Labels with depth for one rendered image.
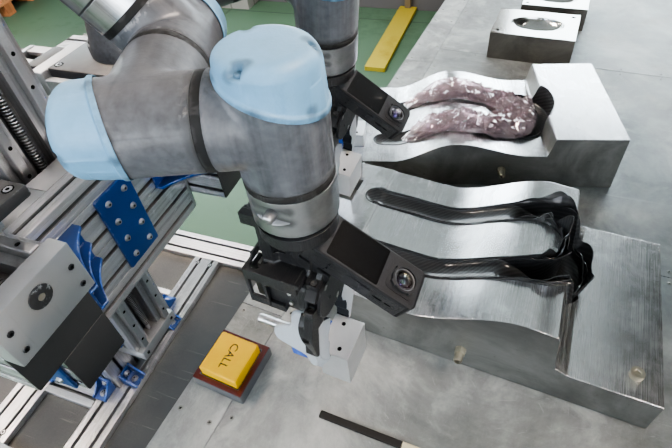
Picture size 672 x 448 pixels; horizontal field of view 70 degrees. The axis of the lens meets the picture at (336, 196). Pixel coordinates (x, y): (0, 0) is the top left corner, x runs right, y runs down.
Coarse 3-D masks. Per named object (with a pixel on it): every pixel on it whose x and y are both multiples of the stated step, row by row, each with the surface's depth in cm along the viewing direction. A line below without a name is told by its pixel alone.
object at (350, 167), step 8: (344, 152) 78; (352, 152) 78; (344, 160) 77; (352, 160) 77; (360, 160) 78; (344, 168) 76; (352, 168) 76; (360, 168) 79; (344, 176) 75; (352, 176) 76; (360, 176) 81; (344, 184) 77; (352, 184) 78; (344, 192) 79
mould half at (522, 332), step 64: (448, 192) 79; (512, 192) 73; (576, 192) 70; (448, 256) 69; (640, 256) 70; (384, 320) 67; (448, 320) 61; (512, 320) 56; (576, 320) 63; (640, 320) 63; (576, 384) 59; (640, 384) 57
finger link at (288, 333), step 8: (296, 312) 48; (296, 320) 49; (328, 320) 49; (280, 328) 51; (288, 328) 50; (296, 328) 49; (320, 328) 47; (328, 328) 49; (280, 336) 51; (288, 336) 51; (296, 336) 50; (320, 336) 47; (328, 336) 50; (288, 344) 52; (296, 344) 51; (304, 344) 50; (320, 344) 48; (328, 344) 51; (304, 352) 51; (320, 352) 49; (328, 352) 51; (312, 360) 50; (320, 360) 50; (328, 360) 52
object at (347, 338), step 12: (276, 324) 58; (336, 324) 55; (348, 324) 55; (360, 324) 55; (336, 336) 54; (348, 336) 54; (360, 336) 54; (336, 348) 53; (348, 348) 53; (360, 348) 56; (336, 360) 53; (348, 360) 52; (360, 360) 57; (324, 372) 56; (336, 372) 55; (348, 372) 53
